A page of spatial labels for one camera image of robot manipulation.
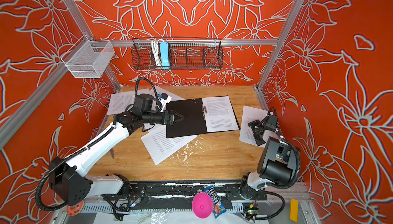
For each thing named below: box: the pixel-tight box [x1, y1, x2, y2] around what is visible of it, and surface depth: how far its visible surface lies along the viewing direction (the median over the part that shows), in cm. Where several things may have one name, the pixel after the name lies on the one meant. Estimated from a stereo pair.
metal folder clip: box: [201, 103, 208, 117], surface depth 106 cm
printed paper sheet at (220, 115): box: [202, 96, 240, 133], surface depth 105 cm
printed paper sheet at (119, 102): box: [106, 88, 155, 116], surface depth 113 cm
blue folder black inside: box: [166, 95, 241, 139], surface depth 103 cm
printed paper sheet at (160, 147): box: [140, 124, 198, 166], surface depth 92 cm
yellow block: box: [289, 197, 299, 223], surface depth 70 cm
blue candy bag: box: [203, 185, 227, 219], surface depth 72 cm
